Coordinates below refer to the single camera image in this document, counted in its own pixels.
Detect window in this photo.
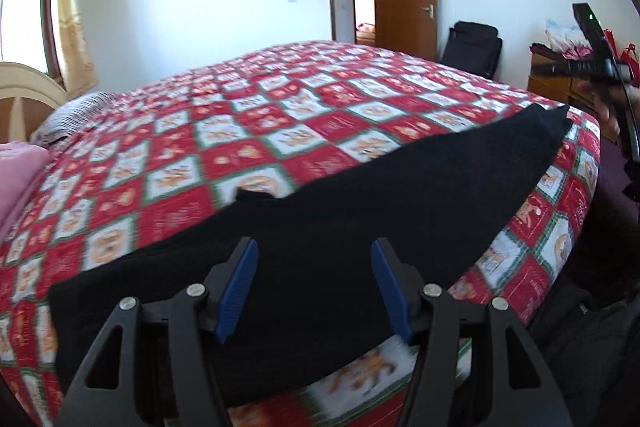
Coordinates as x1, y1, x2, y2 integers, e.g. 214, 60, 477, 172
0, 0, 56, 78

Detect yellow patterned curtain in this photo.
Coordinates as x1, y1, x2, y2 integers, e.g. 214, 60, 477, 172
50, 0, 98, 92

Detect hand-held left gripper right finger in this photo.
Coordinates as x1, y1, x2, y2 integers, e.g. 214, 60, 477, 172
370, 237, 573, 427

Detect wooden dresser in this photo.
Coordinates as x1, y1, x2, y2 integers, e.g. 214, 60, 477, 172
527, 49, 601, 118

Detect black pants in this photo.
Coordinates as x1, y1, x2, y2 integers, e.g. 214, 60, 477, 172
48, 103, 571, 408

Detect person's dark clothing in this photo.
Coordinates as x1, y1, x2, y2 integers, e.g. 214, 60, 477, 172
537, 284, 640, 427

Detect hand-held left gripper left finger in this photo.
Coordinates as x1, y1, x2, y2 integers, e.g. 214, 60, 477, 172
55, 237, 261, 427

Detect person's right hand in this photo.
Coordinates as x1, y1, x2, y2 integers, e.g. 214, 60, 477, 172
595, 81, 624, 138

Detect black suitcase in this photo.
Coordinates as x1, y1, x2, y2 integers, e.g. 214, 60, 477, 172
439, 21, 503, 80

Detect cream wooden headboard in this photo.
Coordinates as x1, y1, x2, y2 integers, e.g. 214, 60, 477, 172
0, 62, 68, 142

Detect clear plastic bag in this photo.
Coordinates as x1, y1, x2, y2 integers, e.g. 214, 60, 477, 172
545, 18, 586, 52

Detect pink folded blanket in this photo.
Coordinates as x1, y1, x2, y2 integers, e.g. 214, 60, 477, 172
0, 143, 51, 243

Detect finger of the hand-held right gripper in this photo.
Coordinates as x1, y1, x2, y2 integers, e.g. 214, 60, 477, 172
531, 58, 613, 82

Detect red printed bedspread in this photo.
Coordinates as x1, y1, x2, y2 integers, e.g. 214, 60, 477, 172
0, 39, 601, 427

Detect striped pillow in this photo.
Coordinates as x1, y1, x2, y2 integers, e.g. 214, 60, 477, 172
30, 91, 123, 145

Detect red bag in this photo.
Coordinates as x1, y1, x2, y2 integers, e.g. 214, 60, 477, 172
620, 44, 640, 88

